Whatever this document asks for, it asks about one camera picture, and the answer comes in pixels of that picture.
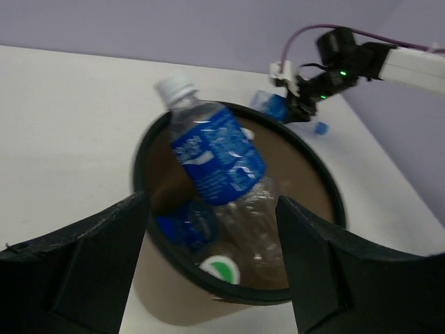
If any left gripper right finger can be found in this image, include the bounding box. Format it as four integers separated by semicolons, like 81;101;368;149
276;196;444;333

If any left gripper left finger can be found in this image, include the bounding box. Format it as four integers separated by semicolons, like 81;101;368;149
1;192;148;333

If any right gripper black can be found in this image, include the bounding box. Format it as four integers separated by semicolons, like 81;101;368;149
283;69;358;124

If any blue label bottle top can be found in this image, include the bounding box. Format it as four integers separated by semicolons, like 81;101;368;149
249;90;329;136

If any blue label bottle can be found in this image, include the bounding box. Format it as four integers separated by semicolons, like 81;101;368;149
155;200;219;252
154;72;277;206
249;90;329;136

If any green label bottle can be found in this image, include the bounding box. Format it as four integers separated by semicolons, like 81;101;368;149
195;241;243;285

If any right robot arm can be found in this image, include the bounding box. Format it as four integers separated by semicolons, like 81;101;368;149
279;26;444;123

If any brown bin with black rim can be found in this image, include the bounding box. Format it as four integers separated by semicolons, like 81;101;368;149
132;104;346;326

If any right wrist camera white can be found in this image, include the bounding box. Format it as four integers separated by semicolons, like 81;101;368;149
268;61;298;96

